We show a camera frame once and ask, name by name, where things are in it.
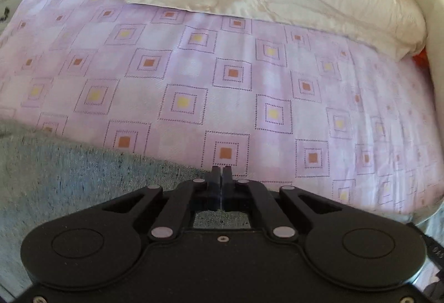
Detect pink patterned bedsheet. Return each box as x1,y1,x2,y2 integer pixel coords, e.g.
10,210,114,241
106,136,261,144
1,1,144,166
0,0,444,225

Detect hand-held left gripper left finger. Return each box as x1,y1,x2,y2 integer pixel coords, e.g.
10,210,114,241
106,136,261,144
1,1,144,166
103,166,222,242

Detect orange cloth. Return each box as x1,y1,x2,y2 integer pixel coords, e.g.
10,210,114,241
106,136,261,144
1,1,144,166
412,48,431,74

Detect grey pants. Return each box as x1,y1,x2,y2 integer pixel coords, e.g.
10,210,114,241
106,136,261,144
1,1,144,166
0,119,254,303

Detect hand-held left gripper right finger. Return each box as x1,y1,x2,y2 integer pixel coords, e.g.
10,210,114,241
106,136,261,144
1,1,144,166
221,166,342,242

